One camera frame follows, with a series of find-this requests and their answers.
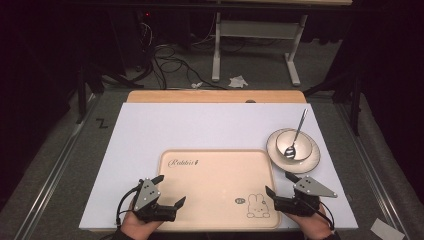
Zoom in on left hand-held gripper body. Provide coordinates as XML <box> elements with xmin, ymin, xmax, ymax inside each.
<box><xmin>133</xmin><ymin>178</ymin><xmax>178</xmax><ymax>224</ymax></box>

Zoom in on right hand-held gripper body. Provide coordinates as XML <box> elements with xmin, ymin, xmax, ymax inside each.
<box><xmin>273</xmin><ymin>175</ymin><xmax>338</xmax><ymax>218</ymax></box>

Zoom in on person's left hand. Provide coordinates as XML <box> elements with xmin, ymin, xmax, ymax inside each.
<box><xmin>119</xmin><ymin>201</ymin><xmax>165</xmax><ymax>240</ymax></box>

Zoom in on person's right hand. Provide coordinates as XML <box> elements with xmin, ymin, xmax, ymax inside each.
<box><xmin>285</xmin><ymin>204</ymin><xmax>334</xmax><ymax>240</ymax></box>

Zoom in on white plate with dark rim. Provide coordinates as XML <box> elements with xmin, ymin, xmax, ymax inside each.
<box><xmin>265</xmin><ymin>127</ymin><xmax>322</xmax><ymax>175</ymax></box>

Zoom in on metal spoon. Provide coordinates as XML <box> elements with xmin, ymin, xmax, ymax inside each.
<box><xmin>283</xmin><ymin>108</ymin><xmax>309</xmax><ymax>160</ymax></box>

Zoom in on white bowl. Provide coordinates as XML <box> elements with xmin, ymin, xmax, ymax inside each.
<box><xmin>275</xmin><ymin>129</ymin><xmax>314</xmax><ymax>162</ymax></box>

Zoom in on beige tray with rabbit print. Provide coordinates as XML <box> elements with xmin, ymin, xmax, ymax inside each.
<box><xmin>156</xmin><ymin>148</ymin><xmax>282</xmax><ymax>232</ymax></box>

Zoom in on white board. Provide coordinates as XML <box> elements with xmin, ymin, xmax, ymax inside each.
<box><xmin>78</xmin><ymin>102</ymin><xmax>359</xmax><ymax>232</ymax></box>

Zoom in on flat white paper sheet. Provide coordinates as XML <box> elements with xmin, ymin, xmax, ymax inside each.
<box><xmin>369</xmin><ymin>217</ymin><xmax>406</xmax><ymax>240</ymax></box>

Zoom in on black stand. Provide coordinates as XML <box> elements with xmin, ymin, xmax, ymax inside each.
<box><xmin>75</xmin><ymin>63</ymin><xmax>145</xmax><ymax>125</ymax></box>
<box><xmin>303</xmin><ymin>71</ymin><xmax>364</xmax><ymax>136</ymax></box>

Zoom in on large crumpled white paper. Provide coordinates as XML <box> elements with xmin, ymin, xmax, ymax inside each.
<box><xmin>228</xmin><ymin>75</ymin><xmax>249</xmax><ymax>89</ymax></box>

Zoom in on dark box with red light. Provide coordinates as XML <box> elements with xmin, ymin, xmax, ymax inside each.
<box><xmin>134</xmin><ymin>9</ymin><xmax>161</xmax><ymax>68</ymax></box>

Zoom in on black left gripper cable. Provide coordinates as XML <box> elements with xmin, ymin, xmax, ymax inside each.
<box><xmin>114</xmin><ymin>184</ymin><xmax>143</xmax><ymax>228</ymax></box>

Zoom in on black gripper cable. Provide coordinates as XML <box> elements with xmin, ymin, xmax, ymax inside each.
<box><xmin>114</xmin><ymin>184</ymin><xmax>143</xmax><ymax>228</ymax></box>
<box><xmin>301</xmin><ymin>196</ymin><xmax>336</xmax><ymax>232</ymax></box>

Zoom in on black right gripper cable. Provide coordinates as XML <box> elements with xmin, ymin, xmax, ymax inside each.
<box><xmin>301</xmin><ymin>196</ymin><xmax>336</xmax><ymax>232</ymax></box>

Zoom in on metal floor rail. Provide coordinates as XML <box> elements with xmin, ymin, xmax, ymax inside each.
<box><xmin>14</xmin><ymin>96</ymin><xmax>101</xmax><ymax>240</ymax></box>
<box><xmin>334</xmin><ymin>103</ymin><xmax>406</xmax><ymax>234</ymax></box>

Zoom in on black floor cables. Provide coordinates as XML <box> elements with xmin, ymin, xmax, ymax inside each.
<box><xmin>134</xmin><ymin>19</ymin><xmax>228</xmax><ymax>91</ymax></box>

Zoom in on white desk frame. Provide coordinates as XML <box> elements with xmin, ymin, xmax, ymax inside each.
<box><xmin>211</xmin><ymin>0</ymin><xmax>354</xmax><ymax>87</ymax></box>

